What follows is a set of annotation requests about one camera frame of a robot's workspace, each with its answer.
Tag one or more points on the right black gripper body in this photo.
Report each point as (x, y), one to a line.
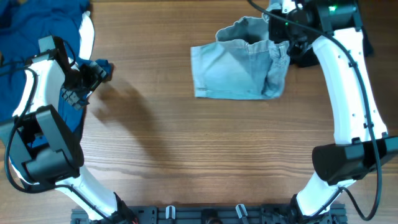
(295, 35)

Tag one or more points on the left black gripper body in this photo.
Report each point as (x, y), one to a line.
(79, 83)

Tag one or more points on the light blue denim shorts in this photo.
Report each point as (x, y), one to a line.
(243, 63)

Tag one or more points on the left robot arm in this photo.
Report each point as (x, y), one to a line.
(100, 204)

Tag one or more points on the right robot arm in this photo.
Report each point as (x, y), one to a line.
(362, 143)

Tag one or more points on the black folded garment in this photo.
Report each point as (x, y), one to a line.
(311, 56)

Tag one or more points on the blue t-shirt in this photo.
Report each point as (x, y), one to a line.
(22, 25)

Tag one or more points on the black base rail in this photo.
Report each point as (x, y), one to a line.
(264, 214)

